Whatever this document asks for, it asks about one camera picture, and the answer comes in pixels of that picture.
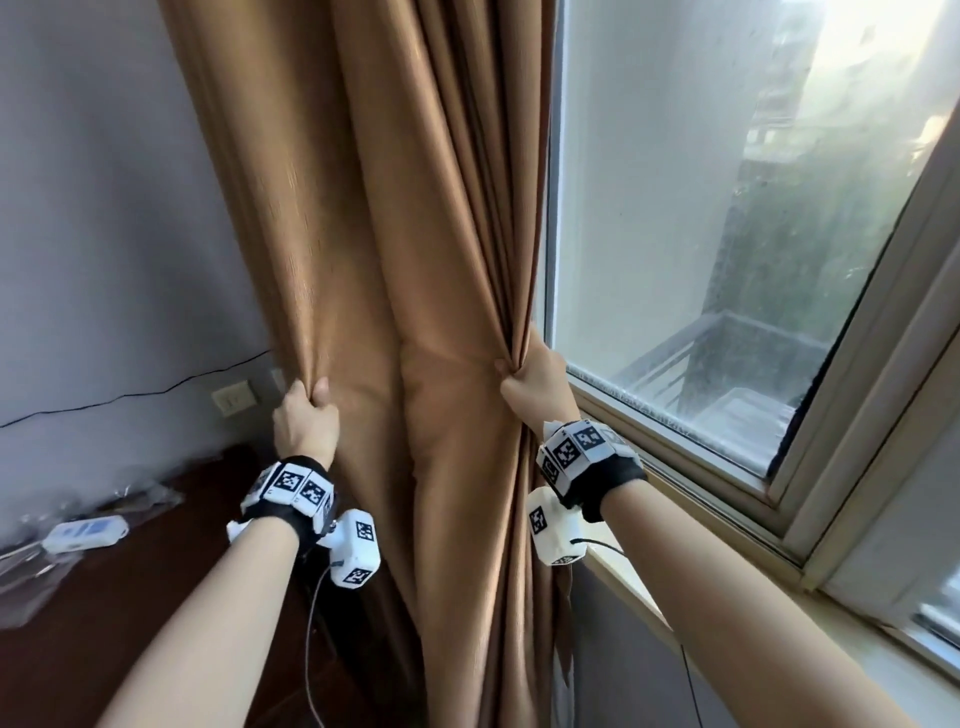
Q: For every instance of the person's right hand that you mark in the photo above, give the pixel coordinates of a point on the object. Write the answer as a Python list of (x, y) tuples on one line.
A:
[(544, 390)]

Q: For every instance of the person's left hand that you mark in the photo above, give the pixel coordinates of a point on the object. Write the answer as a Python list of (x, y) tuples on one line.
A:
[(307, 427)]

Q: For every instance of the brown curtain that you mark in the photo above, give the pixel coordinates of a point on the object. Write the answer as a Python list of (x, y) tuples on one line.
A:
[(375, 225)]

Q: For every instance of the person's left forearm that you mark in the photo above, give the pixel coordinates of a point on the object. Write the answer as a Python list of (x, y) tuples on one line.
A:
[(202, 637)]

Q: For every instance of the person's right forearm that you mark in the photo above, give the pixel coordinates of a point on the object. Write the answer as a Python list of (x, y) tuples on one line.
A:
[(735, 622)]

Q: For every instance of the left black marker wristband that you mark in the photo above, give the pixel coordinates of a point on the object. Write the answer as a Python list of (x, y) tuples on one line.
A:
[(289, 491)]

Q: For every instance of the black marker wristband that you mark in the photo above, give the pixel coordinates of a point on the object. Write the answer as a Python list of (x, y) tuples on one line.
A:
[(289, 491), (589, 457)]

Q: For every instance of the right black marker wristband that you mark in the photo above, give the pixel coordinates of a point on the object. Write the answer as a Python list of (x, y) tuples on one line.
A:
[(589, 457)]

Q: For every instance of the beige window sill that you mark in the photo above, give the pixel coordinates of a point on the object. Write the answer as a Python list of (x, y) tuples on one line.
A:
[(622, 577)]

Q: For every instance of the white adapter box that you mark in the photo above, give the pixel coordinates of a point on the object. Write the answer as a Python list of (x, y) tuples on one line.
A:
[(86, 534)]

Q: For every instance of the dark wooden desk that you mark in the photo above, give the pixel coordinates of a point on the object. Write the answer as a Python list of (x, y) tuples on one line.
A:
[(135, 615)]

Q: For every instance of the beige wall socket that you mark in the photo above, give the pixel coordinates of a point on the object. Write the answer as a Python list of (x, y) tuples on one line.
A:
[(232, 399)]

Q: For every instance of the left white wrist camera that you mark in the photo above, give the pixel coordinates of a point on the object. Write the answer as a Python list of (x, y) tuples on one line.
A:
[(354, 547)]

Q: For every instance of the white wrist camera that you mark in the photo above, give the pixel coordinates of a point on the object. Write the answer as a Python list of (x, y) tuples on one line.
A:
[(551, 529), (354, 547)]

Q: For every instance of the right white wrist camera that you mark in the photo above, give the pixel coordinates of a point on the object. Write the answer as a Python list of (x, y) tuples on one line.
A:
[(551, 529)]

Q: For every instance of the glass window with frame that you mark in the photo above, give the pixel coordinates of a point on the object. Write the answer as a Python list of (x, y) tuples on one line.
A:
[(712, 225)]

